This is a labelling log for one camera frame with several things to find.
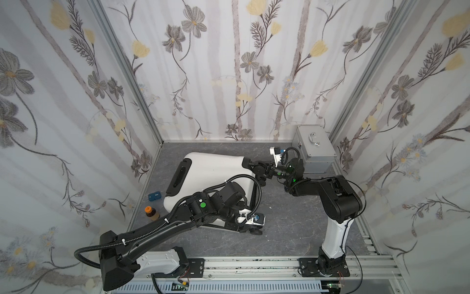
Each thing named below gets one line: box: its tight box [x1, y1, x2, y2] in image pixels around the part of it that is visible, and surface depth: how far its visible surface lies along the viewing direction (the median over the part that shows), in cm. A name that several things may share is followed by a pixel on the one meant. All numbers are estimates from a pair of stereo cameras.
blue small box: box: [148, 191, 162, 202], surface depth 95 cm
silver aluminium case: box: [291, 124, 338, 174], surface depth 100 cm
